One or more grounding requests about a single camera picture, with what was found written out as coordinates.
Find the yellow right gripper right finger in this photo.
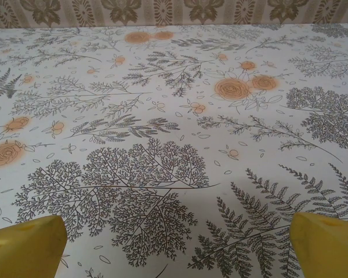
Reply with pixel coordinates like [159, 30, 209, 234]
[289, 211, 348, 278]

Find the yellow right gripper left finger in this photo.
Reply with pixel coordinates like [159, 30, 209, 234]
[0, 215, 67, 278]

